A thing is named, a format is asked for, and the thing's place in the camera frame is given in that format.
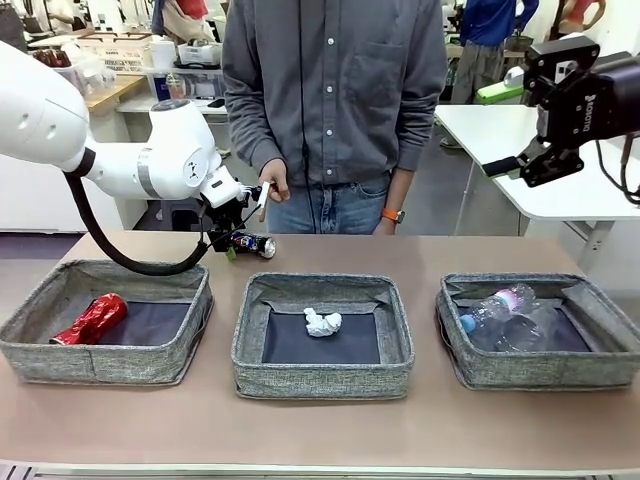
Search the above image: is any person in grey shirt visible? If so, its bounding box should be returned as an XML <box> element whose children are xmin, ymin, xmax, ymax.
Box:
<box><xmin>222</xmin><ymin>0</ymin><xmax>449</xmax><ymax>236</ymax></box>

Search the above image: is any clear plastic bottle blue cap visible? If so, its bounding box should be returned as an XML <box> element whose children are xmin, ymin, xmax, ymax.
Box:
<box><xmin>459</xmin><ymin>283</ymin><xmax>539</xmax><ymax>334</ymax></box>

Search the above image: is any white labelled container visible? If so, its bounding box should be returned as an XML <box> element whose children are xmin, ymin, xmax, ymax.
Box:
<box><xmin>178</xmin><ymin>42</ymin><xmax>224</xmax><ymax>69</ymax></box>

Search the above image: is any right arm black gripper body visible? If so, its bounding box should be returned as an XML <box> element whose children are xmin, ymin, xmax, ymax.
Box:
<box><xmin>536</xmin><ymin>53</ymin><xmax>640</xmax><ymax>147</ymax></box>

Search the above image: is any dark blue soda can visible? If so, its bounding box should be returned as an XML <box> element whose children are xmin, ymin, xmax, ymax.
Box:
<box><xmin>230</xmin><ymin>230</ymin><xmax>277</xmax><ymax>260</ymax></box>

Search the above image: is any person's right forearm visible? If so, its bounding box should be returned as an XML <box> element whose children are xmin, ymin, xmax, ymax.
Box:
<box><xmin>223</xmin><ymin>89</ymin><xmax>284</xmax><ymax>176</ymax></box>

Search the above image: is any wooden top side table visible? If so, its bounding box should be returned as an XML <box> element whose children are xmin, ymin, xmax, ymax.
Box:
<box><xmin>85</xmin><ymin>74</ymin><xmax>147</xmax><ymax>115</ymax></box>

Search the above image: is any white paper ball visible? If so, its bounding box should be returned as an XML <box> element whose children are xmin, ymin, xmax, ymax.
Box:
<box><xmin>303</xmin><ymin>307</ymin><xmax>344</xmax><ymax>340</ymax></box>

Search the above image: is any white work table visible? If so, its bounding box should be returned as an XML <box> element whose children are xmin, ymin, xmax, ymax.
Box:
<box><xmin>433</xmin><ymin>103</ymin><xmax>640</xmax><ymax>236</ymax></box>

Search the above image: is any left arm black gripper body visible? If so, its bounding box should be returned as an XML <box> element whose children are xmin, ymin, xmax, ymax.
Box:
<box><xmin>204</xmin><ymin>193</ymin><xmax>251</xmax><ymax>252</ymax></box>

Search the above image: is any crushed red soda can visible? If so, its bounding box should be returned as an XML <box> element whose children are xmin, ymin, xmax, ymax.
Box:
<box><xmin>48</xmin><ymin>293</ymin><xmax>130</xmax><ymax>346</ymax></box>

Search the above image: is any cream plastic crate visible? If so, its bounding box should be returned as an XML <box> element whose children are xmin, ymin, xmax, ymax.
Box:
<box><xmin>78</xmin><ymin>32</ymin><xmax>154</xmax><ymax>72</ymax></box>

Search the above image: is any clear plastic storage box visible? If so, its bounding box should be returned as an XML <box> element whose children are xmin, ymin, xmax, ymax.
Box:
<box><xmin>73</xmin><ymin>55</ymin><xmax>117</xmax><ymax>97</ymax></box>

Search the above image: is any person's right hand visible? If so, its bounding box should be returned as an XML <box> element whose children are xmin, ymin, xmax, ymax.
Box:
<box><xmin>258</xmin><ymin>158</ymin><xmax>292</xmax><ymax>204</ymax></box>

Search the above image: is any dark blue cup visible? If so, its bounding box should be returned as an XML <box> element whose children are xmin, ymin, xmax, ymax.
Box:
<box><xmin>155</xmin><ymin>73</ymin><xmax>174</xmax><ymax>106</ymax></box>

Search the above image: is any pack of brown bottles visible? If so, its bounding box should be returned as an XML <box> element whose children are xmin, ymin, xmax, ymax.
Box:
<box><xmin>33</xmin><ymin>48</ymin><xmax>71</xmax><ymax>69</ymax></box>

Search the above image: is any clear plastic cup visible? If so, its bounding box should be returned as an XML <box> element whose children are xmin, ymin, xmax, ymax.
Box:
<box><xmin>492</xmin><ymin>302</ymin><xmax>561</xmax><ymax>354</ymax></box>

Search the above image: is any grey fabric basket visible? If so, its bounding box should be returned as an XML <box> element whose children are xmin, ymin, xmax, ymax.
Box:
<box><xmin>0</xmin><ymin>260</ymin><xmax>216</xmax><ymax>386</ymax></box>
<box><xmin>230</xmin><ymin>272</ymin><xmax>416</xmax><ymax>400</ymax></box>
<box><xmin>434</xmin><ymin>272</ymin><xmax>640</xmax><ymax>392</ymax></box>

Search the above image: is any mannequin in red top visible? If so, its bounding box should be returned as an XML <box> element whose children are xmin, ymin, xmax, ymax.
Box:
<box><xmin>547</xmin><ymin>0</ymin><xmax>609</xmax><ymax>44</ymax></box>

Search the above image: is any white plastic jar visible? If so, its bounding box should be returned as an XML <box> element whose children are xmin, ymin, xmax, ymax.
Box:
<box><xmin>148</xmin><ymin>37</ymin><xmax>177</xmax><ymax>71</ymax></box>

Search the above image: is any person's left forearm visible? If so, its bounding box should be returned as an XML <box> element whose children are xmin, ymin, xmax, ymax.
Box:
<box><xmin>387</xmin><ymin>94</ymin><xmax>449</xmax><ymax>214</ymax></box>

